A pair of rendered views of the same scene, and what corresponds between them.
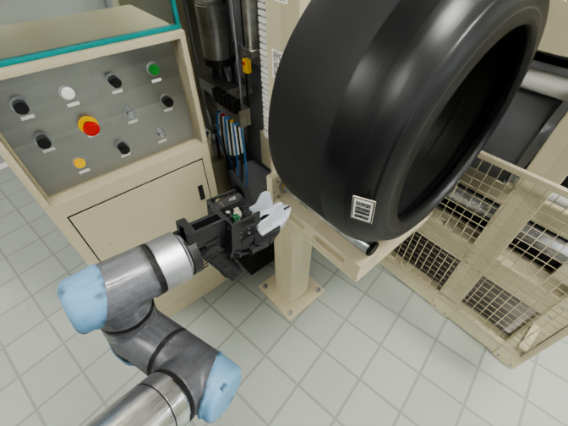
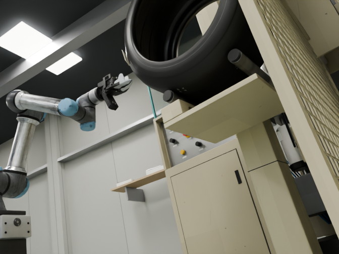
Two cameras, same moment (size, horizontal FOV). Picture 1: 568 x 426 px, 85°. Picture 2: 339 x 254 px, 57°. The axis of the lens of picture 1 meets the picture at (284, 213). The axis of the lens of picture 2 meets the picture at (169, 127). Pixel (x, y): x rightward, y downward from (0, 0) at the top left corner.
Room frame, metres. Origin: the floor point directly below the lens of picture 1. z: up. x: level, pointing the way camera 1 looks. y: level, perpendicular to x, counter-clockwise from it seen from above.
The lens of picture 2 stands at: (0.19, -1.18, 0.34)
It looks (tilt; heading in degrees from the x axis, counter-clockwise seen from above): 24 degrees up; 74
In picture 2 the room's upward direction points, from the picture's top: 14 degrees counter-clockwise
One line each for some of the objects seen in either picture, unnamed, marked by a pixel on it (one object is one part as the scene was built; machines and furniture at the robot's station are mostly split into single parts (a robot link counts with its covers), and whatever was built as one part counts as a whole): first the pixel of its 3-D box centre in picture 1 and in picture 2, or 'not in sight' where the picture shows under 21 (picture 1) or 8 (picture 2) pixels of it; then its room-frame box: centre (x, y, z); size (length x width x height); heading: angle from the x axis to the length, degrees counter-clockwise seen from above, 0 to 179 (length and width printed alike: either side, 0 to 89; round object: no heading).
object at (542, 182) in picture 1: (449, 233); (322, 87); (0.75, -0.62, 0.65); 0.90 x 0.02 x 0.70; 40
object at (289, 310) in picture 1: (291, 287); not in sight; (0.89, -0.04, 0.01); 0.27 x 0.27 x 0.02; 40
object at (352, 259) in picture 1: (322, 226); (198, 121); (0.62, -0.12, 0.83); 0.36 x 0.09 x 0.06; 40
